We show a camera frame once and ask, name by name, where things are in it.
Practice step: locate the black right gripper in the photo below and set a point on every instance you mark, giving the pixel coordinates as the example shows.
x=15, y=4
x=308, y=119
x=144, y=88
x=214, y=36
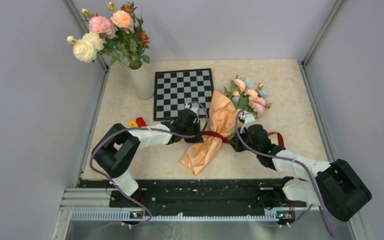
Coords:
x=236, y=143

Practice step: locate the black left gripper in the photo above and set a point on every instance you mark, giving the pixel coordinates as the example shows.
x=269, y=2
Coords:
x=198, y=137

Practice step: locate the dark red ribbon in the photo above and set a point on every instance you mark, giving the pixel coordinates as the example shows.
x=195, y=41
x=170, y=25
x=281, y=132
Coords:
x=226, y=141

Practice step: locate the orange paper bouquet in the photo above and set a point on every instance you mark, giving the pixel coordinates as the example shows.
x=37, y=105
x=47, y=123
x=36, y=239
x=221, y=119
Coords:
x=242, y=94

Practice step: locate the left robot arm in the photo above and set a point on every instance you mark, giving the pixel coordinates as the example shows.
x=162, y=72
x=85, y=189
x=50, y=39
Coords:
x=116, y=150

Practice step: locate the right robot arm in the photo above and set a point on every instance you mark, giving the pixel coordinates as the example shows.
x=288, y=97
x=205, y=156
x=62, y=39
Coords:
x=333, y=186

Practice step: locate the white ceramic vase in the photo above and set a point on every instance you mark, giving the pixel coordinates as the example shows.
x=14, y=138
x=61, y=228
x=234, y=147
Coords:
x=143, y=85

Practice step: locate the flower bunch in vase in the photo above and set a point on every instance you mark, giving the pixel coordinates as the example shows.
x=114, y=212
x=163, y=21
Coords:
x=120, y=36

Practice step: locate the black white checkerboard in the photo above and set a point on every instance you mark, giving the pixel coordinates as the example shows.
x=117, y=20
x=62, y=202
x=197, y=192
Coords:
x=174, y=89

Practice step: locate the red yellow toy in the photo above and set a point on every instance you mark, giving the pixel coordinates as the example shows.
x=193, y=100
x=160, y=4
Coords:
x=137, y=123

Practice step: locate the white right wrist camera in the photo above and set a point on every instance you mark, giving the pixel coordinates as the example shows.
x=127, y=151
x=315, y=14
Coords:
x=247, y=120

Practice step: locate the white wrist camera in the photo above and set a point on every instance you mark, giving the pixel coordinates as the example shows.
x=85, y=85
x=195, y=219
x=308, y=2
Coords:
x=195, y=109
x=247, y=120

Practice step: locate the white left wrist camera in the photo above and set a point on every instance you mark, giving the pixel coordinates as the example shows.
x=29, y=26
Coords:
x=195, y=109

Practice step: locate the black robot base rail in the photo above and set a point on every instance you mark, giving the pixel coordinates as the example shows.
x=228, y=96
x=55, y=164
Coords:
x=199, y=197

